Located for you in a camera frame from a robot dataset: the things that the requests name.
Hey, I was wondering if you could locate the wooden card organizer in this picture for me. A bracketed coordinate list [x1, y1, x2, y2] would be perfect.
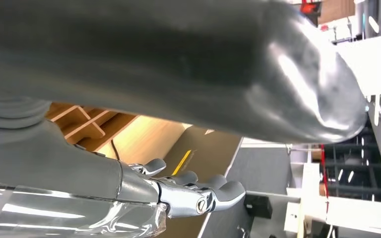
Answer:
[45, 102, 138, 153]

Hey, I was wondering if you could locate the grey laptop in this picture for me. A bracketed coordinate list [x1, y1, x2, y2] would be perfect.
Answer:
[157, 125, 244, 238]

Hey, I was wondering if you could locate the small black box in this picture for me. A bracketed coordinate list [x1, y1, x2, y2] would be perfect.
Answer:
[244, 193, 273, 220]

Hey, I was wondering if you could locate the black laptop charging cable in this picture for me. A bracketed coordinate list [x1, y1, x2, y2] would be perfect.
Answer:
[111, 139, 122, 162]

